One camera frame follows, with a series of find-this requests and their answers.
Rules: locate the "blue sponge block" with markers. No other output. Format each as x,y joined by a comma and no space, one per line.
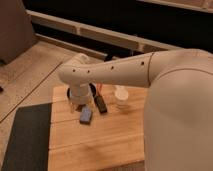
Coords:
86,115

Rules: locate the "black rectangular block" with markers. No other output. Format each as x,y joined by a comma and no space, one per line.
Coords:
99,101

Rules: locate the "dark grey mat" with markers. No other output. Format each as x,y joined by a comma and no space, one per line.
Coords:
27,149

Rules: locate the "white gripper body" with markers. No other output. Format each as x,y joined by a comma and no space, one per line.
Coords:
80,94

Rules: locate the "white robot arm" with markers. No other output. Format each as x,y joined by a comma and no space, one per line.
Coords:
178,112

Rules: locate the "black table leg bracket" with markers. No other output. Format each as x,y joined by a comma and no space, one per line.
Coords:
108,57

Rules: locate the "wooden cutting board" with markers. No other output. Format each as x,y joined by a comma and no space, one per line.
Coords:
111,142

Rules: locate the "white ceramic cup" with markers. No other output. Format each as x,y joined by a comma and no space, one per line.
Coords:
121,96

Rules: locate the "dark ceramic bowl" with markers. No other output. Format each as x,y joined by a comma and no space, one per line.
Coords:
92,88

